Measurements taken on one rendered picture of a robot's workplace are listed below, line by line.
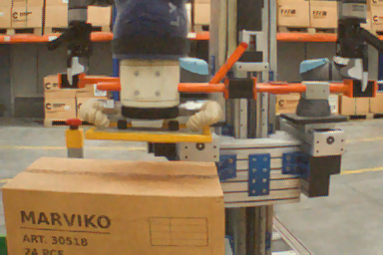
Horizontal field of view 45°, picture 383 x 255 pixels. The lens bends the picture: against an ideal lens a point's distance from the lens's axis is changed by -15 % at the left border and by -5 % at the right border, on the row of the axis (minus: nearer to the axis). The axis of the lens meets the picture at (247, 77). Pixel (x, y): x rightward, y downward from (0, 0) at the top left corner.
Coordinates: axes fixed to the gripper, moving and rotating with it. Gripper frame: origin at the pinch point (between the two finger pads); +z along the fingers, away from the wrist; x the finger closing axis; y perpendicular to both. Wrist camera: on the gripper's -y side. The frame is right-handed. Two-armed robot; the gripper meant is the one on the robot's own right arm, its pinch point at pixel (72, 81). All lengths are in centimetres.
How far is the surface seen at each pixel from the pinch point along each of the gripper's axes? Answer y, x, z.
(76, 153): -4.4, 19.5, 29.1
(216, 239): 46, -47, 39
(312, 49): 299, 853, -19
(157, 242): 31, -47, 40
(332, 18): 305, 723, -75
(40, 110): -256, 779, 92
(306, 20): 254, 718, -69
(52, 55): -230, 795, -15
